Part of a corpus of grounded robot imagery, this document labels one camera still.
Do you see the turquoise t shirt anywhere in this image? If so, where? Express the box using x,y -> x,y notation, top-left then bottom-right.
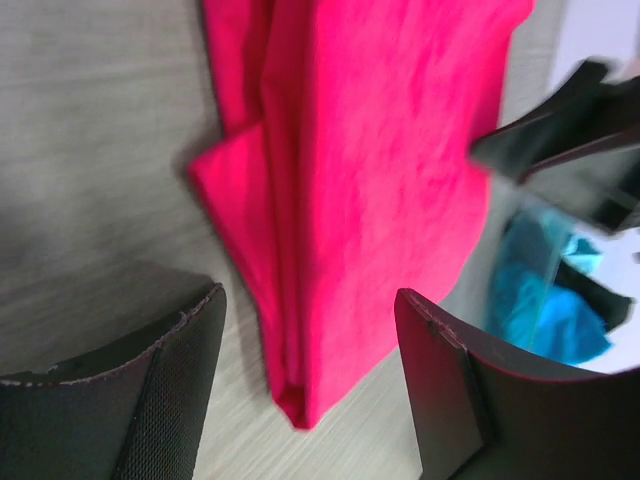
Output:
562,235 -> 603,275

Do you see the blue t shirt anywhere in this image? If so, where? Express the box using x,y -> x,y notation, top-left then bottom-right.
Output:
486,210 -> 611,366

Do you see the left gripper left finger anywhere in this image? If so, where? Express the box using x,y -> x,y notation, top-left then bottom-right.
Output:
1,282 -> 227,479

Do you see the red t shirt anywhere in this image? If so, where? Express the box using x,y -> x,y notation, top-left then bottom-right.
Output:
188,1 -> 534,430

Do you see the black t shirt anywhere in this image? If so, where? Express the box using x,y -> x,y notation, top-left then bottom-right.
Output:
554,260 -> 634,332

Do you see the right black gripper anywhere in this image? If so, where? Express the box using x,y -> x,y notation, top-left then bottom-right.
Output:
470,59 -> 639,235

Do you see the blue plastic basket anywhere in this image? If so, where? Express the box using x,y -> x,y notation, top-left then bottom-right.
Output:
485,201 -> 639,374

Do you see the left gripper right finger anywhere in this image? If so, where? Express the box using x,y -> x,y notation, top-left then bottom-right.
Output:
394,289 -> 639,479

